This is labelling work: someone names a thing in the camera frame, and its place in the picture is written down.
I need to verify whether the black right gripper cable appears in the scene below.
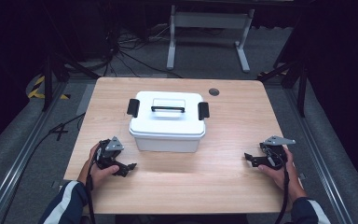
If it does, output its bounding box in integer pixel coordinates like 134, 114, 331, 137
263, 146, 291, 224

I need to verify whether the person's right hand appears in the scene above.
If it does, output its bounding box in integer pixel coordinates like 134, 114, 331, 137
256, 147, 310, 203

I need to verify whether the black tape cross mark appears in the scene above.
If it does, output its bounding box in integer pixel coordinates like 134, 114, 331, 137
48, 122, 70, 142

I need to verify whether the yellow black hazard tape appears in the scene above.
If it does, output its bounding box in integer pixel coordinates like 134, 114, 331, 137
27, 75, 72, 101

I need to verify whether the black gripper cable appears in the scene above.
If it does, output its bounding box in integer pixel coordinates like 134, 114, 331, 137
263, 146, 291, 224
86, 143, 103, 224

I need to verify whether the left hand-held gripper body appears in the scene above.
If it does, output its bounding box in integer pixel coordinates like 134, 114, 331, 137
94, 135, 126, 171

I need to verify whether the aluminium floor rail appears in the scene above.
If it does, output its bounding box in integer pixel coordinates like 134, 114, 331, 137
0, 79, 71, 224
282, 88, 356, 224

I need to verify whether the white plastic storage box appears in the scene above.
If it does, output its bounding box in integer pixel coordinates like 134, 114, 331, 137
131, 132, 205, 154

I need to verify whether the white metal desk frame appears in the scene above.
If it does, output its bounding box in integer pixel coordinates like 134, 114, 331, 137
166, 4, 256, 75

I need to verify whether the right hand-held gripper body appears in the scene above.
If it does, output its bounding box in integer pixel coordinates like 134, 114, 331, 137
258, 134, 296, 171

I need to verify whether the black tripod stand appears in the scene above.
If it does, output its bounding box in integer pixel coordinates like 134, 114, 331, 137
40, 3, 102, 112
256, 55, 310, 119

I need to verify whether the long black floor cable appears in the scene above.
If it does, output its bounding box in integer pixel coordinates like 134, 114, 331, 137
0, 112, 87, 220

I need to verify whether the white box lid black handle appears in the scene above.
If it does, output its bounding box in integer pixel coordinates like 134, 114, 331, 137
126, 91, 211, 140

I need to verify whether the person's left hand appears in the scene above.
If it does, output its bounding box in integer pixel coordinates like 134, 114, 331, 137
79, 143, 121, 191

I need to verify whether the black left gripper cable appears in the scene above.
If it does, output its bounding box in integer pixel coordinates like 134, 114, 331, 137
86, 143, 103, 224

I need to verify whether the tangle of black floor cables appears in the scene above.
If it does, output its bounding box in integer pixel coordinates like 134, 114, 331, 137
83, 21, 185, 79

